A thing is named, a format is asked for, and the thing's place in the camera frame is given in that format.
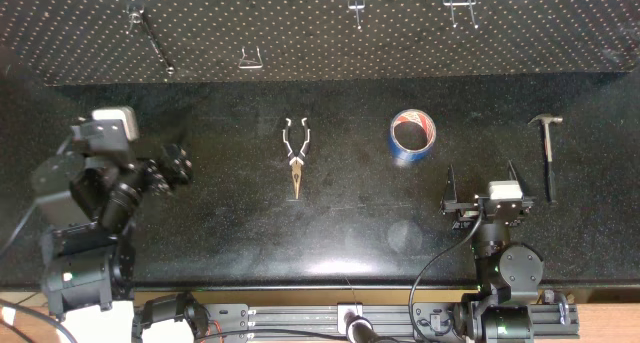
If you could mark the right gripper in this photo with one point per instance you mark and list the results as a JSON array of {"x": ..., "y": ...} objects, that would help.
[{"x": 500, "y": 210}]

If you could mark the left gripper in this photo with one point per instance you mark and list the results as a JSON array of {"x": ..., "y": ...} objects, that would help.
[{"x": 105, "y": 138}]

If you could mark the roll of blue tape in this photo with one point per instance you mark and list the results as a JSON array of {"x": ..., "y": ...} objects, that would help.
[{"x": 400, "y": 150}]

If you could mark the wrench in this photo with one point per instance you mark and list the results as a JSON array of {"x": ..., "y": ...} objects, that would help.
[{"x": 171, "y": 70}]

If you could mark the black and white pliers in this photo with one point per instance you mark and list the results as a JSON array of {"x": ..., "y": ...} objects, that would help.
[{"x": 296, "y": 173}]

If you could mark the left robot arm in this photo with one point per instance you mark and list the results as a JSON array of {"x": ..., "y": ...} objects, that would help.
[{"x": 80, "y": 278}]

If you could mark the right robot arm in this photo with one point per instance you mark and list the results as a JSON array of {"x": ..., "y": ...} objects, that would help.
[{"x": 517, "y": 268}]

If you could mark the black pegboard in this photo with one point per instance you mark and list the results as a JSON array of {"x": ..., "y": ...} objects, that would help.
[{"x": 320, "y": 43}]

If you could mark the hammer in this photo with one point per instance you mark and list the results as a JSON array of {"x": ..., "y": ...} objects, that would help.
[{"x": 548, "y": 148}]

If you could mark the metal hook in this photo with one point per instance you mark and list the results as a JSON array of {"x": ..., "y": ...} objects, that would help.
[
  {"x": 460, "y": 3},
  {"x": 356, "y": 5},
  {"x": 250, "y": 64},
  {"x": 135, "y": 7}
]

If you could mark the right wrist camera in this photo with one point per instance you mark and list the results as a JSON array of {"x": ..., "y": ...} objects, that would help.
[{"x": 505, "y": 189}]

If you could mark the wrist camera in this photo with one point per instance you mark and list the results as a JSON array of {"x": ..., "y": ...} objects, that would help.
[
  {"x": 505, "y": 189},
  {"x": 117, "y": 115}
]

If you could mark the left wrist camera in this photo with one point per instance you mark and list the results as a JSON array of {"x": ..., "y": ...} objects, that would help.
[{"x": 117, "y": 115}]

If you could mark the mounting rail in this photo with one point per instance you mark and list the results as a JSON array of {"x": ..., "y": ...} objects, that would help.
[{"x": 300, "y": 315}]

